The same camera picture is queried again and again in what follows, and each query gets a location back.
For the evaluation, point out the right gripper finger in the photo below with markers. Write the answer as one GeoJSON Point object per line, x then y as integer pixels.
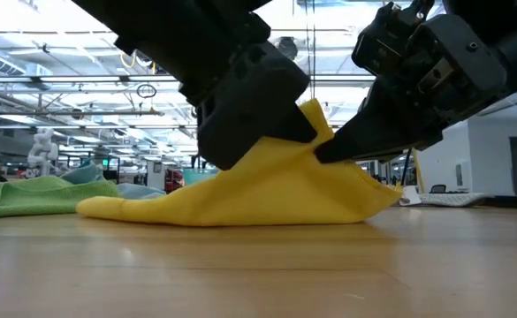
{"type": "Point", "coordinates": [373, 141]}
{"type": "Point", "coordinates": [384, 110]}

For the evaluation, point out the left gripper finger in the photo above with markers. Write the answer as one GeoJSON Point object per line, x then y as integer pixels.
{"type": "Point", "coordinates": [300, 130]}

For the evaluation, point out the yellow microfiber towel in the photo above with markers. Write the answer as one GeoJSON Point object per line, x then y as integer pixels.
{"type": "Point", "coordinates": [262, 190]}

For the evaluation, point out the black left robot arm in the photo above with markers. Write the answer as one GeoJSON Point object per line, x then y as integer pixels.
{"type": "Point", "coordinates": [174, 35]}

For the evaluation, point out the light blue microfiber towel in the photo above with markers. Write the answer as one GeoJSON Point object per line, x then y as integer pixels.
{"type": "Point", "coordinates": [136, 191]}

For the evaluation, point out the bright green microfiber towel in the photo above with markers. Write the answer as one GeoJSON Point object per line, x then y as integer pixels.
{"type": "Point", "coordinates": [41, 196]}

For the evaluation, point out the black office chair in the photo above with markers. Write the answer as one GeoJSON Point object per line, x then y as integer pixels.
{"type": "Point", "coordinates": [438, 189]}

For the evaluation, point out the red background object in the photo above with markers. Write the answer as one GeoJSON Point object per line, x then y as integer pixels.
{"type": "Point", "coordinates": [174, 180]}

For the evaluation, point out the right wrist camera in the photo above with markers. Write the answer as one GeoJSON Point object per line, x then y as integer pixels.
{"type": "Point", "coordinates": [386, 44]}

